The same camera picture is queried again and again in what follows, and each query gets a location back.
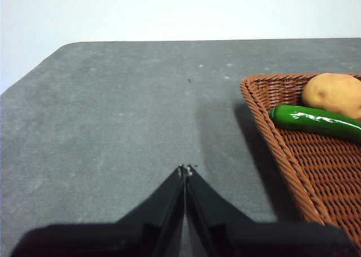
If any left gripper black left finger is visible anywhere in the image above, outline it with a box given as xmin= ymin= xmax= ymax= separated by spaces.
xmin=10 ymin=164 xmax=186 ymax=257

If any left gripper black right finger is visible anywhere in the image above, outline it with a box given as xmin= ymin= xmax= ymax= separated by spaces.
xmin=185 ymin=165 xmax=360 ymax=257

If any brown wicker basket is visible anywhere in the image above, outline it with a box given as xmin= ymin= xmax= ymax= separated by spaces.
xmin=239 ymin=73 xmax=361 ymax=252

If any green chili pepper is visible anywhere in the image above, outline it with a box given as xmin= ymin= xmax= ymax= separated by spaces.
xmin=267 ymin=104 xmax=361 ymax=143

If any yellow-brown potato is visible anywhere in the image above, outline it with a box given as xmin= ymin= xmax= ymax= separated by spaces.
xmin=301 ymin=72 xmax=361 ymax=120

